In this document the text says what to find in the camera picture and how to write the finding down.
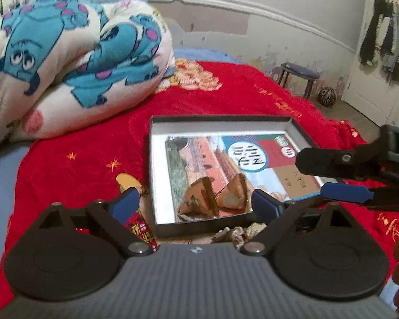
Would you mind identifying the dark hanging clothes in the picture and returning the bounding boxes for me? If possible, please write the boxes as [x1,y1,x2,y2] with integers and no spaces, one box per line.
[359,0,399,84]

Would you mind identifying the white door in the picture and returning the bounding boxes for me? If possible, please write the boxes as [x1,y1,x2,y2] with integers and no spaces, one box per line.
[341,0,399,127]

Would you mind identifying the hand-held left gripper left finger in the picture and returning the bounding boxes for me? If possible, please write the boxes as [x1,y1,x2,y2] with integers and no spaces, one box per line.
[36,188,153,257]

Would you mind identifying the cartoon monster printed quilt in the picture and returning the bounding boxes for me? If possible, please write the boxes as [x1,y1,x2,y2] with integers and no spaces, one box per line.
[0,0,175,154]

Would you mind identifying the shallow grey cardboard box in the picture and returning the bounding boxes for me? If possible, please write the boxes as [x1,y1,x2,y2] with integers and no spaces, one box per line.
[148,115,337,239]

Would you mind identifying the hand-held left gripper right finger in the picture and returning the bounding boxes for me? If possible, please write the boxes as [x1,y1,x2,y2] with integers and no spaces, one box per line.
[239,189,357,257]

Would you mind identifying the red embroidered bedspread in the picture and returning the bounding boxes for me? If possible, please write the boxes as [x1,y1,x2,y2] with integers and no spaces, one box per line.
[0,60,399,313]

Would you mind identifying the brown patterned ball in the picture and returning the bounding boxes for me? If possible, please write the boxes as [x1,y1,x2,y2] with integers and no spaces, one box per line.
[318,86,337,108]

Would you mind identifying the brown crochet scrunchie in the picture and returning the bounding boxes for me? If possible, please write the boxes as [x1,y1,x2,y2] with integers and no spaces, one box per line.
[212,226,251,246]

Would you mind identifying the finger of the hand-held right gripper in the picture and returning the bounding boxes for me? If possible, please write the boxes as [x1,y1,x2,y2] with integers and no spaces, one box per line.
[321,183,399,212]
[295,133,386,183]

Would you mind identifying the colourful picture book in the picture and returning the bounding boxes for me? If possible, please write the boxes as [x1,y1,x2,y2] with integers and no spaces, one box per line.
[165,133,324,223]

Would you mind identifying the blue padded stool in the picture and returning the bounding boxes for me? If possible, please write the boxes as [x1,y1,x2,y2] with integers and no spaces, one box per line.
[277,62,320,100]

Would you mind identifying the cream crochet scrunchie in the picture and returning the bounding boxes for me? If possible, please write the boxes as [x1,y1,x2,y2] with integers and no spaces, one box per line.
[248,223,269,237]

